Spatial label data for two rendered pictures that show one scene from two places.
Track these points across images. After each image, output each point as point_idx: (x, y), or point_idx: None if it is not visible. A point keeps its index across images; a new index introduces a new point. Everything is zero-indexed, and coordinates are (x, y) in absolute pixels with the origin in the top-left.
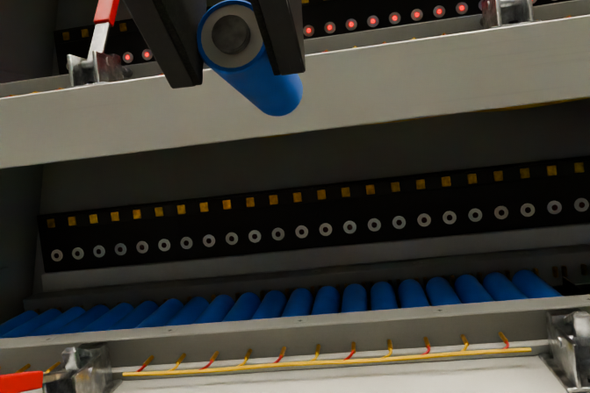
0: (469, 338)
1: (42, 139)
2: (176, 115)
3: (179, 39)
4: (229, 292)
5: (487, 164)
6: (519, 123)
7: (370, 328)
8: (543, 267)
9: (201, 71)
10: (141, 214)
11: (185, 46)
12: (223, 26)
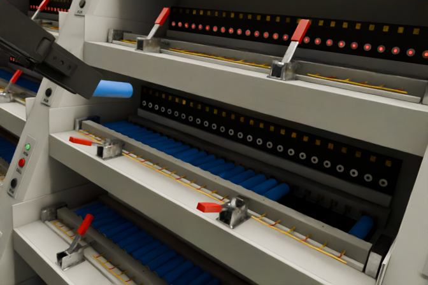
0: (218, 192)
1: (123, 66)
2: (158, 72)
3: (63, 87)
4: (186, 142)
5: (322, 130)
6: None
7: (191, 173)
8: (302, 187)
9: None
10: (171, 98)
11: (67, 88)
12: None
